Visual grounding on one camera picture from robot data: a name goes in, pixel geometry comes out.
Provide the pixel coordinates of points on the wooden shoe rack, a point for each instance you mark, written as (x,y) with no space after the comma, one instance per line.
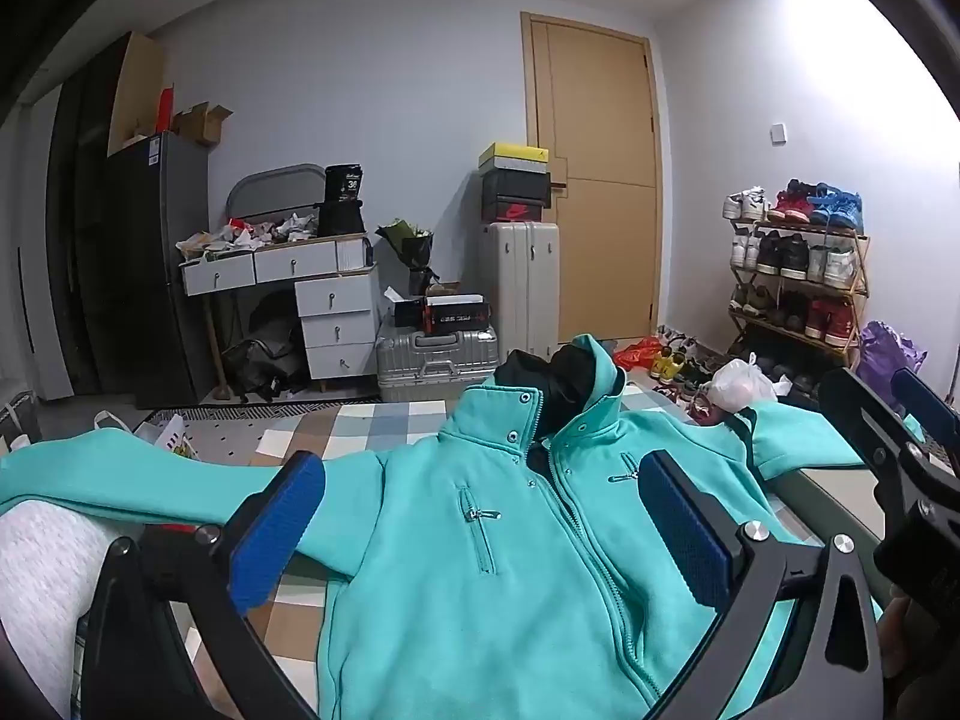
(859,262)

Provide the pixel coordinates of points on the grey bed panel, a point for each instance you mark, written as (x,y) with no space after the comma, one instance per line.
(832,495)

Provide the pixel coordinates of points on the black duffel bag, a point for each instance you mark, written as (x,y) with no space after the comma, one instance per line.
(262,360)

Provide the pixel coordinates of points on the checkered bed sheet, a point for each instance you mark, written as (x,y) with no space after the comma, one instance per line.
(360,427)

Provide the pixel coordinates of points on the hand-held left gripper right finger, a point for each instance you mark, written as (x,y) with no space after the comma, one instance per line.
(682,532)

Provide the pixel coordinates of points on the wooden door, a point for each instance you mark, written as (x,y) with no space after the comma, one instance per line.
(600,127)

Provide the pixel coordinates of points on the grey chair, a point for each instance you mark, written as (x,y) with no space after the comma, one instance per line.
(274,191)

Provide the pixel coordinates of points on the red plastic bag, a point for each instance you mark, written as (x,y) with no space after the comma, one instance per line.
(637,355)

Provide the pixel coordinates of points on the white light switch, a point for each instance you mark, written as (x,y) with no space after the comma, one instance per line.
(778,133)

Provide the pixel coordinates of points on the wrapped flower bouquet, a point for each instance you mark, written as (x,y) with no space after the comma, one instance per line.
(409,244)

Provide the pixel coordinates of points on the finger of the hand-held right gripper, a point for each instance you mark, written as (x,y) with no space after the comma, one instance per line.
(870,435)
(926,405)

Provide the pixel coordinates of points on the silver suitcase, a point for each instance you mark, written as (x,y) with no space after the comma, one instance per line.
(435,364)

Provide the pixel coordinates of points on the yellow shoe box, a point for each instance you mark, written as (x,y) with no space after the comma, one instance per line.
(514,157)

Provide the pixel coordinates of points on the black and red box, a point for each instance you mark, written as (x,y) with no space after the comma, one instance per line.
(457,315)

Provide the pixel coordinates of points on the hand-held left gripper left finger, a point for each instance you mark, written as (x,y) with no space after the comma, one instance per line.
(277,532)

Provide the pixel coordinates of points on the white plastic bag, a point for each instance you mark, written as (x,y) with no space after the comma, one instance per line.
(742,382)

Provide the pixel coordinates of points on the black fridge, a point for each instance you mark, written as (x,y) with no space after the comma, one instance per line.
(150,255)

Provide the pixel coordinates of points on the white suitcase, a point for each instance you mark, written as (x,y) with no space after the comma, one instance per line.
(521,285)

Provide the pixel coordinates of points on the purple bag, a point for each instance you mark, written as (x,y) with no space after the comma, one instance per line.
(889,360)

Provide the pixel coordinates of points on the red carton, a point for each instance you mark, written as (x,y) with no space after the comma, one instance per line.
(166,109)

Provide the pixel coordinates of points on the shoe rack with sneakers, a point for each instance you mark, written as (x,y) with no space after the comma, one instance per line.
(795,255)

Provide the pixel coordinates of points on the open cardboard box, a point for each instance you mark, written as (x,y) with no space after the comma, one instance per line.
(201,124)

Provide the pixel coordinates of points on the teal hooded jacket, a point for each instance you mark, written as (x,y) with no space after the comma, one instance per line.
(450,577)

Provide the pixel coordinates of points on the white and red shopping bag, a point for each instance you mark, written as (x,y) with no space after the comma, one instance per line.
(161,431)

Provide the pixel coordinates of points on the dark wardrobe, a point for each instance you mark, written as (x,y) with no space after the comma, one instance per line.
(82,202)

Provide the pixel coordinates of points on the small black box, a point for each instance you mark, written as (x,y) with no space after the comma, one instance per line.
(407,313)

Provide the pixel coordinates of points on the white desk with drawers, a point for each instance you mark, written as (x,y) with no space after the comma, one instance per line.
(330,315)

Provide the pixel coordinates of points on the black paper bag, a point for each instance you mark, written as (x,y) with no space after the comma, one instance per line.
(341,199)

